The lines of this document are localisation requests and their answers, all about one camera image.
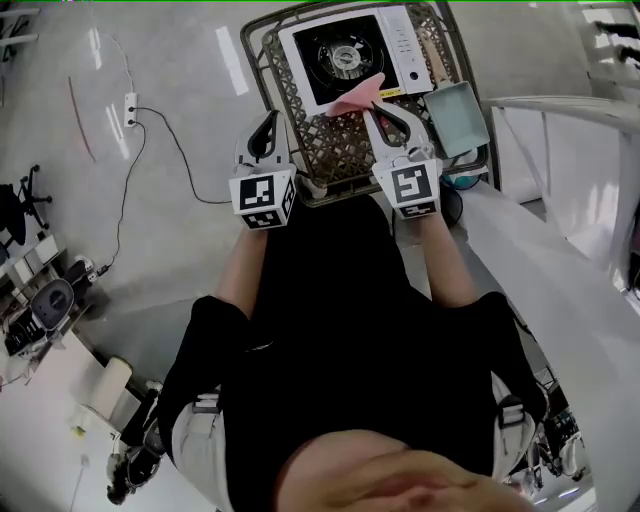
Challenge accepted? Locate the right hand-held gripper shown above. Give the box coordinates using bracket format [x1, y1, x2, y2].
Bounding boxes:
[362, 101, 444, 221]

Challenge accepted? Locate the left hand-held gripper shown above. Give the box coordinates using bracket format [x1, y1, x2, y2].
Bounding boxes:
[228, 110, 298, 232]

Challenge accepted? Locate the pink cloth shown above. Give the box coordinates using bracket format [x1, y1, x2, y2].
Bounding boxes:
[327, 72, 396, 126]

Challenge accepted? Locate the white portable stove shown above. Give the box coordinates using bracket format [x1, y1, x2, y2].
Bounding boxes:
[277, 5, 435, 119]

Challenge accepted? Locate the person's right forearm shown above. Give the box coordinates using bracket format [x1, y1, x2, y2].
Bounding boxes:
[418, 213, 482, 307]

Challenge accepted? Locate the person's left forearm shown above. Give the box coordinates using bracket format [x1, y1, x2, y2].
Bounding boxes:
[213, 225, 272, 322]

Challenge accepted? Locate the white power strip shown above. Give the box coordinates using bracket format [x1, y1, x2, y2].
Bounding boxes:
[123, 92, 141, 129]

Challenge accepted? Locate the person's black shirt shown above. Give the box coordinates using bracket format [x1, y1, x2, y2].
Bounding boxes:
[157, 192, 549, 512]

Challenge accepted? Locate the white side table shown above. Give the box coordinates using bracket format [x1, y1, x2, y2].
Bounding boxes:
[458, 183, 640, 512]

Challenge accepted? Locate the black office chair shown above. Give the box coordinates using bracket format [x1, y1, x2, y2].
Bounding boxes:
[0, 164, 54, 249]

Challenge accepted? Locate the grey round device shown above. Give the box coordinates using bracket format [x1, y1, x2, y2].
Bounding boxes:
[30, 277, 76, 332]

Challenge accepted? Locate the white paper roll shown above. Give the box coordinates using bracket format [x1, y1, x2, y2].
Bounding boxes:
[85, 355, 134, 417]

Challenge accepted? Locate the white desk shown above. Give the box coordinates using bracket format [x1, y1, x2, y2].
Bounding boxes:
[0, 327, 224, 512]

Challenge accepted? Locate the person's face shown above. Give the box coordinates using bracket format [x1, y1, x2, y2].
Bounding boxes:
[269, 430, 539, 512]

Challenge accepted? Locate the teal pan with wooden handle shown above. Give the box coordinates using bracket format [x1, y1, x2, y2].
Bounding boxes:
[416, 27, 492, 158]

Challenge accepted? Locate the black power cable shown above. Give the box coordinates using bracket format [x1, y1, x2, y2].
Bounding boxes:
[130, 105, 234, 206]
[94, 120, 149, 277]

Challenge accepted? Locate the thin white cable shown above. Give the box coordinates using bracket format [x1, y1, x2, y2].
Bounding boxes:
[92, 28, 135, 96]

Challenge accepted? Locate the white frame rack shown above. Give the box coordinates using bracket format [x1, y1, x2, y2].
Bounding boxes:
[485, 93, 640, 291]

